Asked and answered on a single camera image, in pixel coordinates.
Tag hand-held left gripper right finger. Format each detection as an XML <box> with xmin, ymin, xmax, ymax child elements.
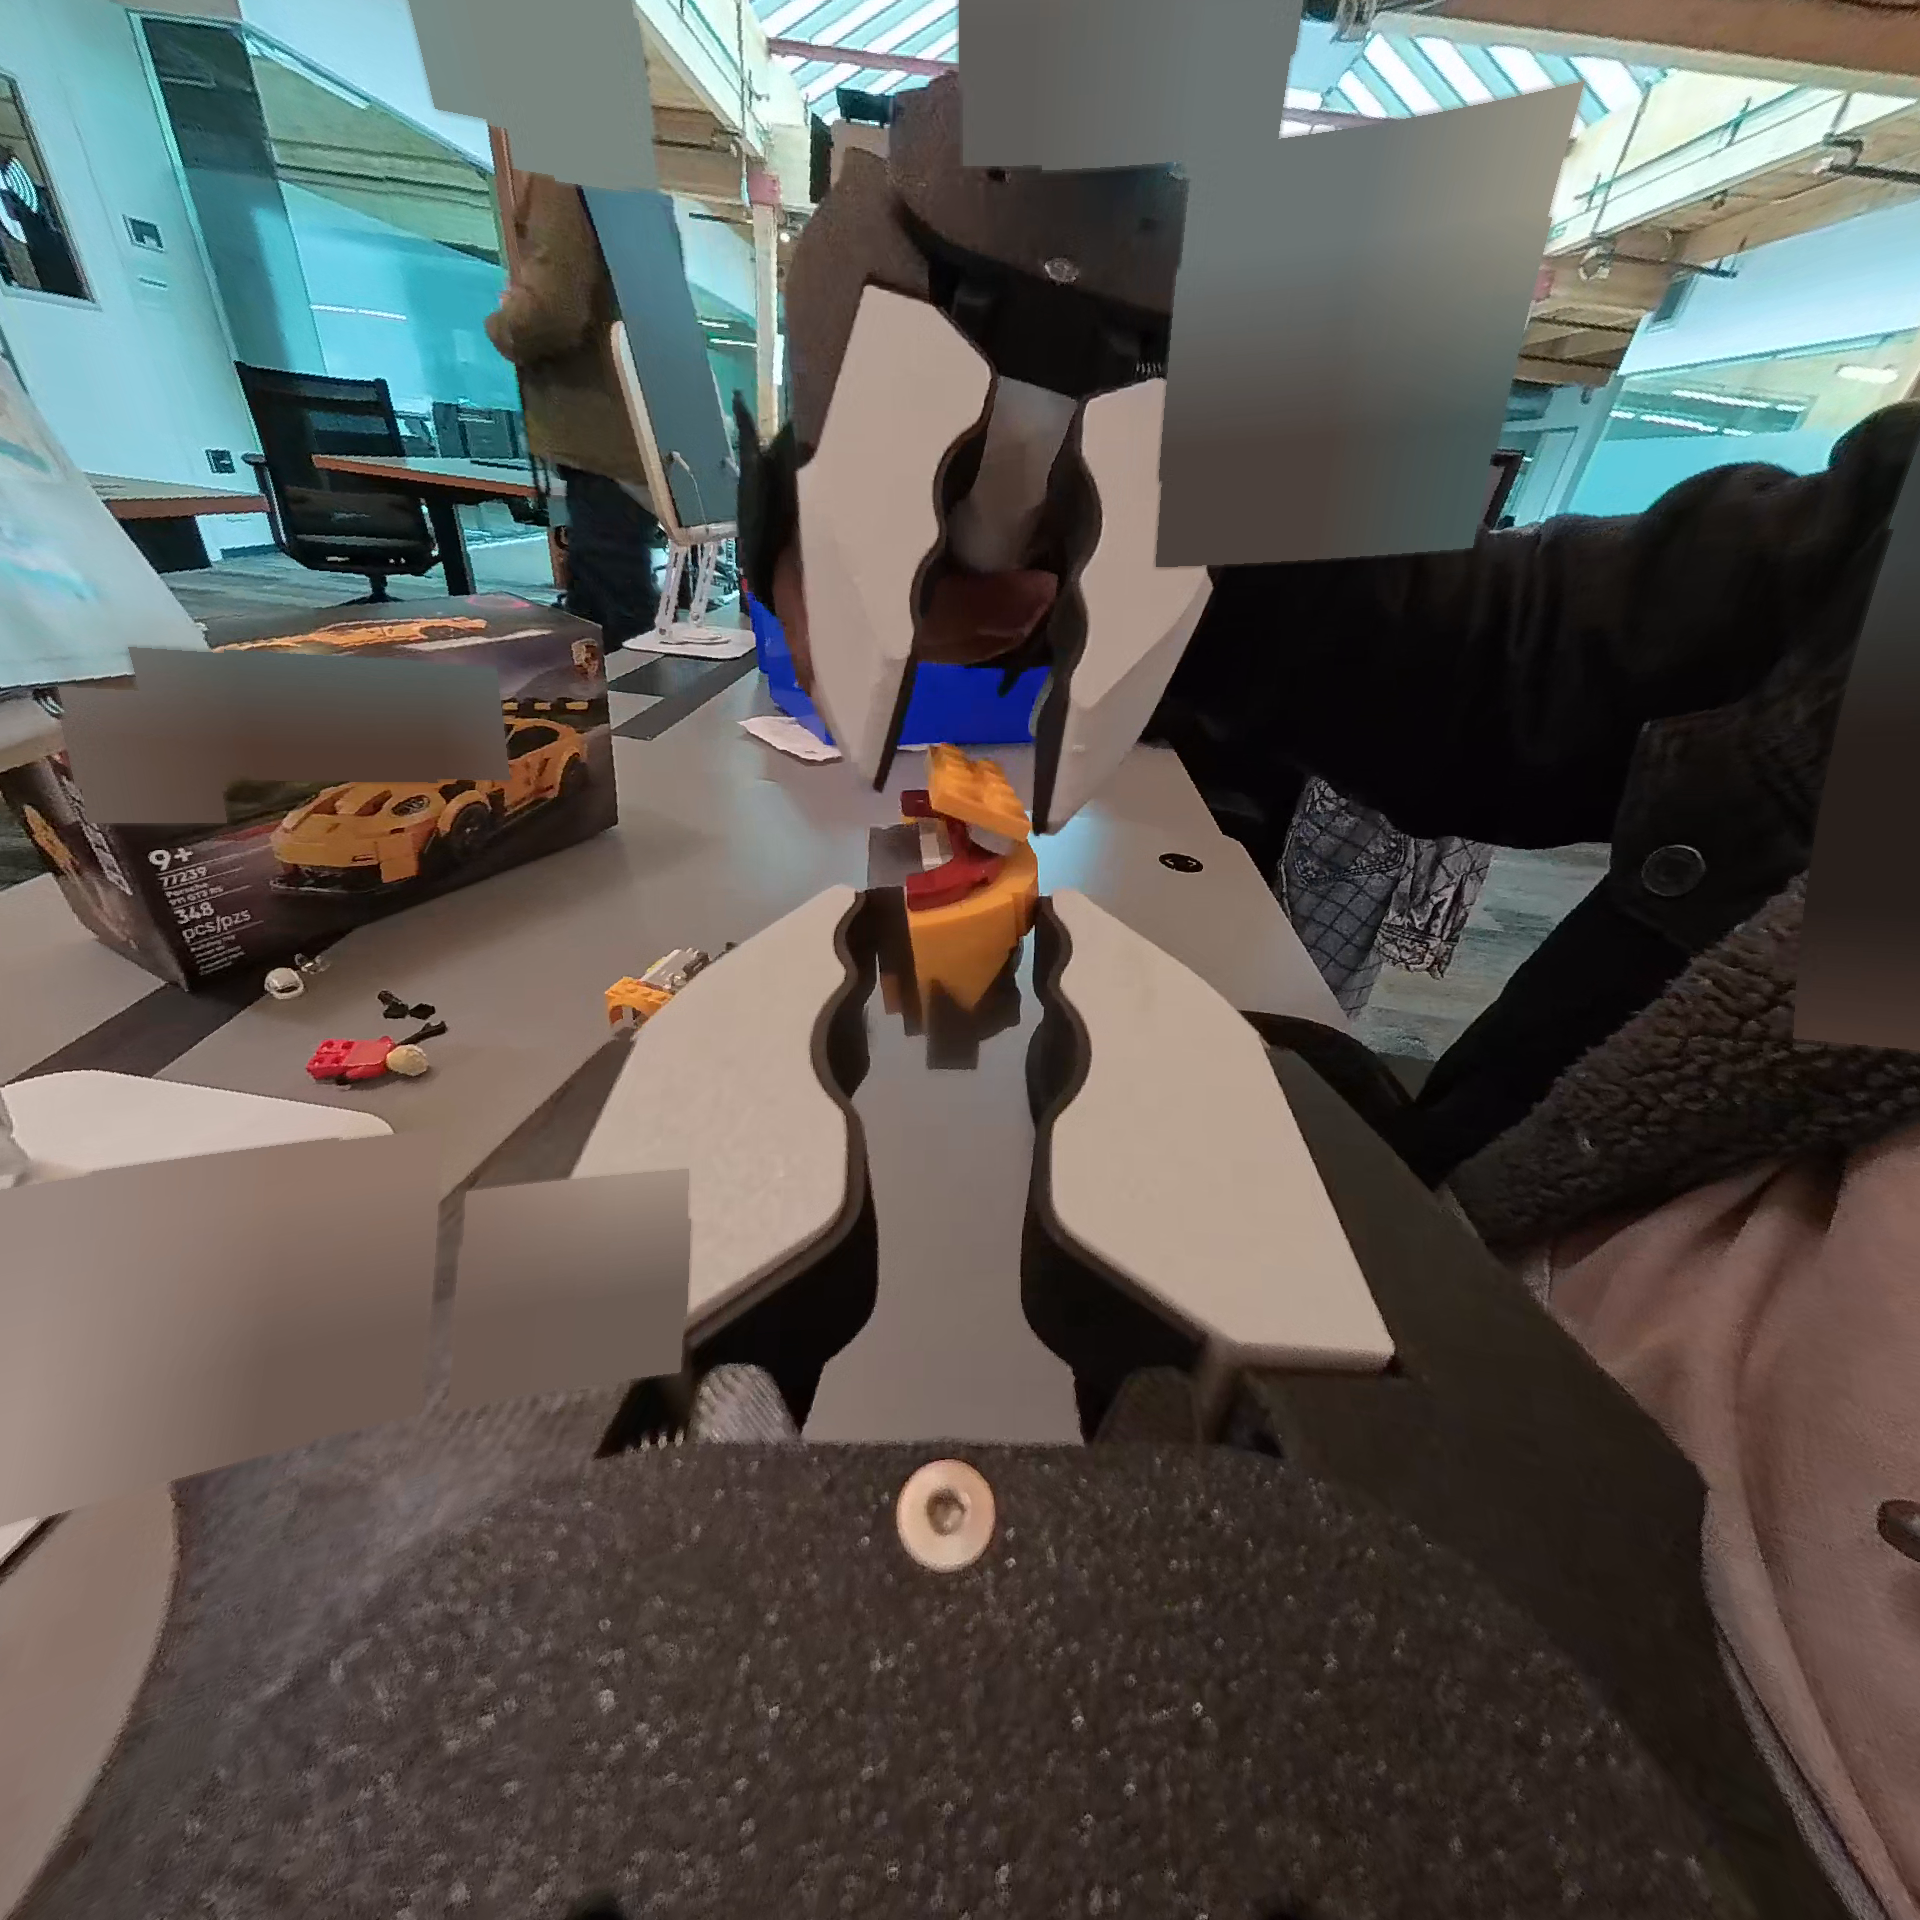
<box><xmin>1026</xmin><ymin>886</ymin><xmax>1401</xmax><ymax>1377</ymax></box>

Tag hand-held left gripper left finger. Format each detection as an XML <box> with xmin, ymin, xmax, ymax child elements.
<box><xmin>574</xmin><ymin>880</ymin><xmax>886</xmax><ymax>1358</ymax></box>

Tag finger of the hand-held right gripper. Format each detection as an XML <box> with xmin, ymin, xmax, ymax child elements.
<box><xmin>793</xmin><ymin>282</ymin><xmax>1004</xmax><ymax>793</ymax></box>
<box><xmin>1032</xmin><ymin>376</ymin><xmax>1217</xmax><ymax>836</ymax></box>

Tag orange studded lego plate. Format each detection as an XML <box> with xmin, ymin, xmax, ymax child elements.
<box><xmin>923</xmin><ymin>741</ymin><xmax>1035</xmax><ymax>841</ymax></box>

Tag orange curved lego assembly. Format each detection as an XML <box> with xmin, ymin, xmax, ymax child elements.
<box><xmin>862</xmin><ymin>787</ymin><xmax>1046</xmax><ymax>1075</ymax></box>

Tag person's right forearm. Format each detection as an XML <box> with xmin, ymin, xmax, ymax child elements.
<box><xmin>1148</xmin><ymin>402</ymin><xmax>1891</xmax><ymax>854</ymax></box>

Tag black orange lego car chassis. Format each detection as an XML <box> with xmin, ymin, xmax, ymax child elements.
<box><xmin>605</xmin><ymin>941</ymin><xmax>740</xmax><ymax>1038</ymax></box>

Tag red lego minifigure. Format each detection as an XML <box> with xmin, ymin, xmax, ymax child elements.
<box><xmin>305</xmin><ymin>1028</ymin><xmax>439</xmax><ymax>1086</ymax></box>

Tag lego set cardboard box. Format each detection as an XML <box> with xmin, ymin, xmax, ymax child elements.
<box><xmin>0</xmin><ymin>590</ymin><xmax>620</xmax><ymax>994</ymax></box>

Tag person's right hand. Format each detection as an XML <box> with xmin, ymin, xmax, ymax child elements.
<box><xmin>909</xmin><ymin>561</ymin><xmax>1060</xmax><ymax>667</ymax></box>

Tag blue storage bin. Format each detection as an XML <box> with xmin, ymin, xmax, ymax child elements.
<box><xmin>746</xmin><ymin>587</ymin><xmax>1056</xmax><ymax>747</ymax></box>

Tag white tablet stand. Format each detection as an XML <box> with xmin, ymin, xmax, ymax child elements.
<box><xmin>620</xmin><ymin>516</ymin><xmax>757</xmax><ymax>656</ymax></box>

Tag white edged tablet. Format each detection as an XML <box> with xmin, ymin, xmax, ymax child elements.
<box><xmin>607</xmin><ymin>316</ymin><xmax>746</xmax><ymax>549</ymax></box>

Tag patterned grey cloth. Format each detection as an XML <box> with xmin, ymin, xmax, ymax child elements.
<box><xmin>1281</xmin><ymin>774</ymin><xmax>1497</xmax><ymax>1016</ymax></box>

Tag brown office desk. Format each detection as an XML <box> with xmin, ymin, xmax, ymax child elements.
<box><xmin>83</xmin><ymin>450</ymin><xmax>557</xmax><ymax>597</ymax></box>

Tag person's dark fleece jacket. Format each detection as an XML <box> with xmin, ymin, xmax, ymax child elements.
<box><xmin>1411</xmin><ymin>647</ymin><xmax>1920</xmax><ymax>1249</ymax></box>

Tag black office chair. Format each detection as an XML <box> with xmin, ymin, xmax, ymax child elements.
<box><xmin>231</xmin><ymin>358</ymin><xmax>453</xmax><ymax>606</ymax></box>

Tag white rounded board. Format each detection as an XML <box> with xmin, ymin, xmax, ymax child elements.
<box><xmin>0</xmin><ymin>1067</ymin><xmax>397</xmax><ymax>1187</ymax></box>

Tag person's beige shirt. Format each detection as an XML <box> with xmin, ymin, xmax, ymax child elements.
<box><xmin>1514</xmin><ymin>1139</ymin><xmax>1920</xmax><ymax>1920</ymax></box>

